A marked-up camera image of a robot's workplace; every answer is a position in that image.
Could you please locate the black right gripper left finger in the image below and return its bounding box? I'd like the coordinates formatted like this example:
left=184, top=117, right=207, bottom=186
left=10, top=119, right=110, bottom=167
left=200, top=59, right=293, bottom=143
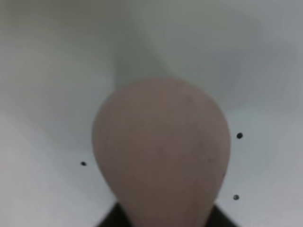
left=96, top=203, right=132, bottom=227

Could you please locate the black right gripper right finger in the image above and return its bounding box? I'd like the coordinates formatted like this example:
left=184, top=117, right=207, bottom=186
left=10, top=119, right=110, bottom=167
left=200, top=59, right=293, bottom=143
left=205, top=205, right=237, bottom=227

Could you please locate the pink peach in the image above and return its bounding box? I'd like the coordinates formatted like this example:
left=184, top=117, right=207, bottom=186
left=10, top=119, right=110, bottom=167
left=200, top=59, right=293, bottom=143
left=92, top=78, right=231, bottom=227

